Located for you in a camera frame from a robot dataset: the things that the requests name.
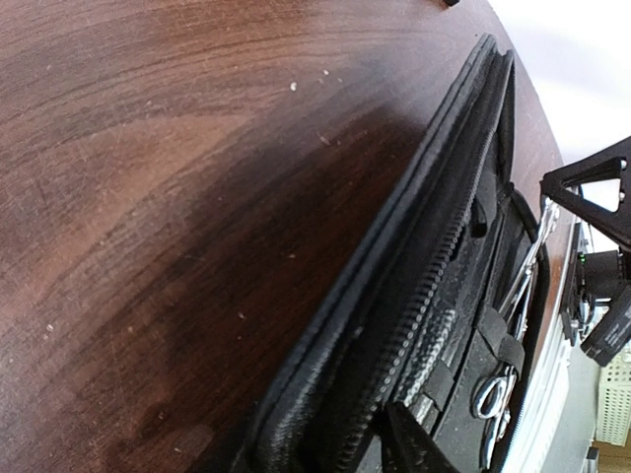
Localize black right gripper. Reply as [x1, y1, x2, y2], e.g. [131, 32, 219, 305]
[540, 137, 630, 366]

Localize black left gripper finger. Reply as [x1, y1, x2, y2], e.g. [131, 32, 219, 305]
[385, 402, 457, 473]

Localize silver thinning scissors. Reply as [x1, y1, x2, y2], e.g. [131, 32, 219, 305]
[499, 196, 560, 316]

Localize black tool case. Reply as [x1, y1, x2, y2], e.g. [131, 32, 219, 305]
[232, 34, 549, 472]

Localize silver straight hair scissors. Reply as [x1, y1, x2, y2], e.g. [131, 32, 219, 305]
[472, 293, 530, 470]

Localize white plastic basket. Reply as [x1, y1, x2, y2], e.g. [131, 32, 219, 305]
[596, 355, 631, 446]

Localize front aluminium rail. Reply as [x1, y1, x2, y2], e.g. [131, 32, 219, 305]
[502, 212, 576, 472]

